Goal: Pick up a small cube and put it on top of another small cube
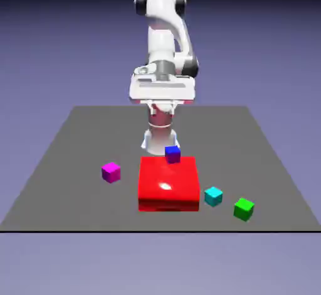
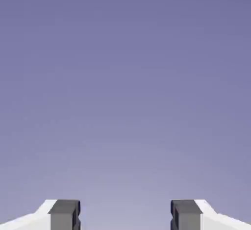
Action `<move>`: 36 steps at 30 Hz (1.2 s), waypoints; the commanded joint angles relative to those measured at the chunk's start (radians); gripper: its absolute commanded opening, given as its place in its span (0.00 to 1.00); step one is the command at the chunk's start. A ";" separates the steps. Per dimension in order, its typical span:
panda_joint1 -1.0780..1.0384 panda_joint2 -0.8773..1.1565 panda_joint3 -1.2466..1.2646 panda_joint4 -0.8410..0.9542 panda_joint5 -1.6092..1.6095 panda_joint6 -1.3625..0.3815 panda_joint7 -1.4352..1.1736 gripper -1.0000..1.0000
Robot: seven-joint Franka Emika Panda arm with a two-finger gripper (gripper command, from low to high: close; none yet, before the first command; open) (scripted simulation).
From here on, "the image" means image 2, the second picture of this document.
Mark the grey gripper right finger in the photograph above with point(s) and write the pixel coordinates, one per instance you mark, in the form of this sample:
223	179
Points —
188	216

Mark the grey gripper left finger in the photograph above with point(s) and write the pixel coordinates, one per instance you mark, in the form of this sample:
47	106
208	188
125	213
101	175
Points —
61	216

